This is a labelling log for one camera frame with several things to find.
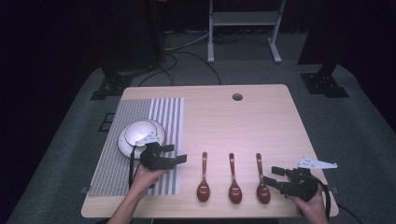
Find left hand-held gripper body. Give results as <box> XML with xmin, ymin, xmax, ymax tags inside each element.
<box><xmin>134</xmin><ymin>132</ymin><xmax>176</xmax><ymax>172</ymax></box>

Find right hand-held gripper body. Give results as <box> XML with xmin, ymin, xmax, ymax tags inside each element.
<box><xmin>281</xmin><ymin>156</ymin><xmax>339</xmax><ymax>203</ymax></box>

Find brown spoon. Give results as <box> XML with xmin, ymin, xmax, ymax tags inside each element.
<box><xmin>228</xmin><ymin>152</ymin><xmax>243</xmax><ymax>205</ymax></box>
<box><xmin>196</xmin><ymin>151</ymin><xmax>211</xmax><ymax>203</ymax></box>
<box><xmin>255</xmin><ymin>152</ymin><xmax>272</xmax><ymax>205</ymax></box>

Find person's left hand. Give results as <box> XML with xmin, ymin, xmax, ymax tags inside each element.
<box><xmin>130</xmin><ymin>163</ymin><xmax>163</xmax><ymax>198</ymax></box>

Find person's right hand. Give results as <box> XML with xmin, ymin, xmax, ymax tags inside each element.
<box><xmin>287</xmin><ymin>186</ymin><xmax>329</xmax><ymax>219</ymax></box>

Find white plate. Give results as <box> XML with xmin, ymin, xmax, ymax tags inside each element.
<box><xmin>117</xmin><ymin>119</ymin><xmax>166</xmax><ymax>160</ymax></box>

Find white bowl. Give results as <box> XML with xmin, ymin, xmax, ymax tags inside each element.
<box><xmin>123</xmin><ymin>119</ymin><xmax>159</xmax><ymax>147</ymax></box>

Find grey striped placemat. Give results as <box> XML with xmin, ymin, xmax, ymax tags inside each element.
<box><xmin>87</xmin><ymin>97</ymin><xmax>185</xmax><ymax>197</ymax></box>

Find black stand base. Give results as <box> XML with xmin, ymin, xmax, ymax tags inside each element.
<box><xmin>300</xmin><ymin>62</ymin><xmax>350</xmax><ymax>99</ymax></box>
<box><xmin>90</xmin><ymin>60</ymin><xmax>134</xmax><ymax>101</ymax></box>

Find white metal stand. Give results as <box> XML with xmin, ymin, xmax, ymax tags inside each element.
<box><xmin>206</xmin><ymin>0</ymin><xmax>287</xmax><ymax>64</ymax></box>

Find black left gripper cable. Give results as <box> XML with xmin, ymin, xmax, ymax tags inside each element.
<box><xmin>128</xmin><ymin>144</ymin><xmax>142</xmax><ymax>189</ymax></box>

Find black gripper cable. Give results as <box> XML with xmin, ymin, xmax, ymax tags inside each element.
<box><xmin>312</xmin><ymin>175</ymin><xmax>332</xmax><ymax>219</ymax></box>
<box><xmin>128</xmin><ymin>144</ymin><xmax>142</xmax><ymax>189</ymax></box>

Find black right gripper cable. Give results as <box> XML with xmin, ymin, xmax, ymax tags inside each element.
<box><xmin>312</xmin><ymin>175</ymin><xmax>332</xmax><ymax>219</ymax></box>

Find black floor cable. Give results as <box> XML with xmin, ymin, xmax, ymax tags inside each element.
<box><xmin>137</xmin><ymin>50</ymin><xmax>222</xmax><ymax>87</ymax></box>

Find white floor cable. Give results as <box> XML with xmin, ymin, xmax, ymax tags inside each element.
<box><xmin>163</xmin><ymin>29</ymin><xmax>210</xmax><ymax>52</ymax></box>

